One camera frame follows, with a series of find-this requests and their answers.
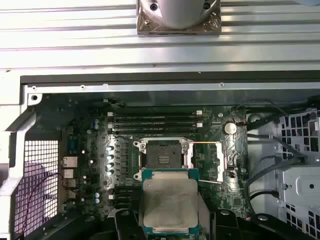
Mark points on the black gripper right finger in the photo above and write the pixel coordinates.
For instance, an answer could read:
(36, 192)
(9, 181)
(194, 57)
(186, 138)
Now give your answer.
(227, 225)

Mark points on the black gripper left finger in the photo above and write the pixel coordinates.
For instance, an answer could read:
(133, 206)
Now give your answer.
(125, 225)

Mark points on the CPU with silver top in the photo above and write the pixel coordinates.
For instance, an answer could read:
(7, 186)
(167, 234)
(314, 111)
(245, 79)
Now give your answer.
(170, 200)

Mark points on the metal socket cover frame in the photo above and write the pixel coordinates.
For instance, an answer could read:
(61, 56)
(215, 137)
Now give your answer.
(222, 162)

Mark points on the CPU socket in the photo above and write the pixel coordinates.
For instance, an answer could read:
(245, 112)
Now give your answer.
(162, 151)

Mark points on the RAM slot with black latches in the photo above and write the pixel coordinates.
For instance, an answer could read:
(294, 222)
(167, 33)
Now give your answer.
(155, 129)
(155, 119)

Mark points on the RAM slot with white latches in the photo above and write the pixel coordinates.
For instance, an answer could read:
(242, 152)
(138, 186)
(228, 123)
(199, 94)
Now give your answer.
(155, 114)
(155, 124)

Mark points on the green motherboard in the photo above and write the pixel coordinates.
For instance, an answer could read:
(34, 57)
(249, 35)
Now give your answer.
(212, 197)

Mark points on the small silver capacitor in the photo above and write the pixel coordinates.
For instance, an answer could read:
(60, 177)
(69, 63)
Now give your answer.
(110, 158)
(109, 173)
(109, 148)
(110, 165)

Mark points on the shiny grey chipset heatsink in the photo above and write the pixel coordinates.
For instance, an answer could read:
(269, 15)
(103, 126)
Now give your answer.
(235, 152)

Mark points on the silver rear port block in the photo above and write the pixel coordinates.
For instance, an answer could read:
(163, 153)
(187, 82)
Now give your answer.
(69, 162)
(69, 174)

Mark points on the silver perforated drive cage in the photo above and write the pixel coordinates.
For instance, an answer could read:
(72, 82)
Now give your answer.
(300, 180)

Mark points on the blue rear port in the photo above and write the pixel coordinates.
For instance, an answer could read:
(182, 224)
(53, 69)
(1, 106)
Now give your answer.
(72, 146)

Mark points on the round silver coin battery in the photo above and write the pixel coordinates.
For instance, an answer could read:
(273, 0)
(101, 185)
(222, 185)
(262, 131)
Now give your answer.
(230, 128)

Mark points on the black and silver PC case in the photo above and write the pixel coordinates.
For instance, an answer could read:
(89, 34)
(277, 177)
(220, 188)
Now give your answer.
(155, 87)

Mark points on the brown square base plate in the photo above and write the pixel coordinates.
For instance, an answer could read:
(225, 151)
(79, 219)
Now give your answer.
(148, 28)

